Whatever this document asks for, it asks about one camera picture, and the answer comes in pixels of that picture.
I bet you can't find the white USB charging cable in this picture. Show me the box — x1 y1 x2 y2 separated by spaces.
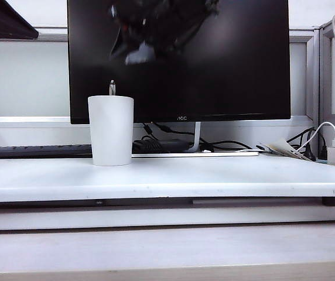
296 121 335 153

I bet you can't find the white ceramic mug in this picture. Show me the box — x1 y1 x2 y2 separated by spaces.
87 94 135 167

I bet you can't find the black AOC computer monitor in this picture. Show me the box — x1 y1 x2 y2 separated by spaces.
66 0 292 125

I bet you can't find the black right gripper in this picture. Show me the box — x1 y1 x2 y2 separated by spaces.
108 0 186 66

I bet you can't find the folded paper booklet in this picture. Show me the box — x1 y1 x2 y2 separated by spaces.
255 138 310 160

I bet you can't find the grey partition frame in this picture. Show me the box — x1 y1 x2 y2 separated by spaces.
289 5 335 160

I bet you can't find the black keyboard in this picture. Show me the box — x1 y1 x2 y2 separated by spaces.
0 144 93 160

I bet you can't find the black monitor cable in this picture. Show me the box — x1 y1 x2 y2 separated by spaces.
142 122 255 153

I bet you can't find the white raised desk board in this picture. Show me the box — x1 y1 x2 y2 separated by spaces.
0 153 335 204

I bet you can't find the silver monitor stand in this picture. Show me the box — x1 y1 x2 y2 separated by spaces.
131 121 259 158

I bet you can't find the black power cable bundle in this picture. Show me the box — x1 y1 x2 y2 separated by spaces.
286 126 317 162

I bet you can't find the black power brick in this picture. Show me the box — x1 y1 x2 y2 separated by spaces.
133 139 193 153

